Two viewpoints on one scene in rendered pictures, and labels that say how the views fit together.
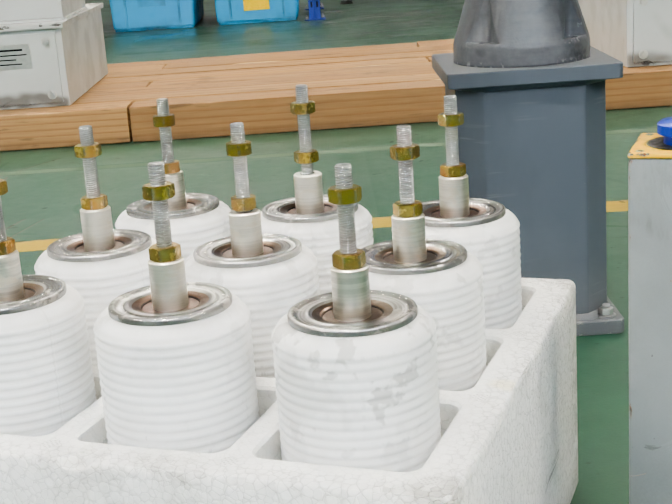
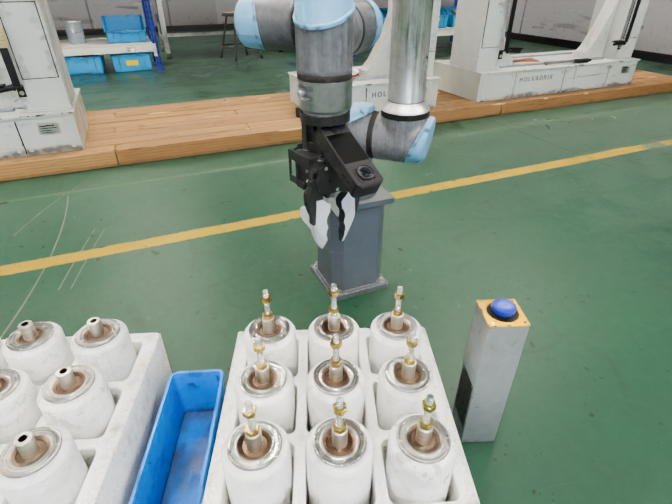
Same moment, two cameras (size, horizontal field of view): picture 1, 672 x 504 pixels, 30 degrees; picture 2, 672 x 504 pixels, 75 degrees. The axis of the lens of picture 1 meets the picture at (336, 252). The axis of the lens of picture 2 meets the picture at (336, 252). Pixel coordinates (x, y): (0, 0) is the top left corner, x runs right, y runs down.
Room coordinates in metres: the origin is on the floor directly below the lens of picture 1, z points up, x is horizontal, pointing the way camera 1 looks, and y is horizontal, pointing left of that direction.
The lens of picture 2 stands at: (0.39, 0.26, 0.80)
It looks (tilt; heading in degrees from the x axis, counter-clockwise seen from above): 32 degrees down; 337
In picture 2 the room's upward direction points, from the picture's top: straight up
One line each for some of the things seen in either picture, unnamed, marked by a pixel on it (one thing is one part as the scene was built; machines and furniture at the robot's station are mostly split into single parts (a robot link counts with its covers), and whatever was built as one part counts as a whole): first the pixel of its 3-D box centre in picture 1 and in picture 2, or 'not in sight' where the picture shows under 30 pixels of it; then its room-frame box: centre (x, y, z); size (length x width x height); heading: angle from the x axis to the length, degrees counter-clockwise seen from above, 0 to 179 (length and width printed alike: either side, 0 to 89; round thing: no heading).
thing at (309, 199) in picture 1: (309, 193); (333, 321); (0.95, 0.02, 0.26); 0.02 x 0.02 x 0.03
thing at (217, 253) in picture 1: (247, 251); (336, 376); (0.84, 0.06, 0.25); 0.08 x 0.08 x 0.01
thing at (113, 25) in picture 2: not in sight; (124, 28); (5.70, 0.27, 0.36); 0.50 x 0.38 x 0.21; 0
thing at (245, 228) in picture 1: (246, 233); (336, 370); (0.84, 0.06, 0.26); 0.02 x 0.02 x 0.03
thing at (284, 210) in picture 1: (310, 210); (333, 327); (0.95, 0.02, 0.25); 0.08 x 0.08 x 0.01
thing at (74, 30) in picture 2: not in sight; (75, 32); (5.62, 0.70, 0.35); 0.16 x 0.15 x 0.19; 90
